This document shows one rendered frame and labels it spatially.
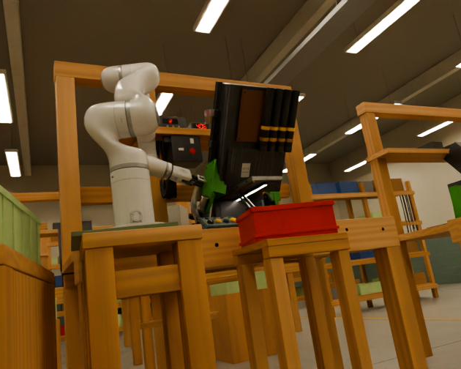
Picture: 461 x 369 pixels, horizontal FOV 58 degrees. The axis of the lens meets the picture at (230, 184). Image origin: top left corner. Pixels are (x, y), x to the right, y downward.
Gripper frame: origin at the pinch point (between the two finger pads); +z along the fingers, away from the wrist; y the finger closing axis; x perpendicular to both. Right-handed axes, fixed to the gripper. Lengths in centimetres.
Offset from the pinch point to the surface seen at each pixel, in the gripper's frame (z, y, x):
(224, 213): 18.7, -3.3, 10.5
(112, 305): -41, -98, -1
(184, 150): -6.0, 26.6, -3.8
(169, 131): -16.5, 30.8, -9.6
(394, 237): 92, -34, -19
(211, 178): 2.4, -6.7, -6.6
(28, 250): -63, -77, 5
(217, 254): 1, -53, 5
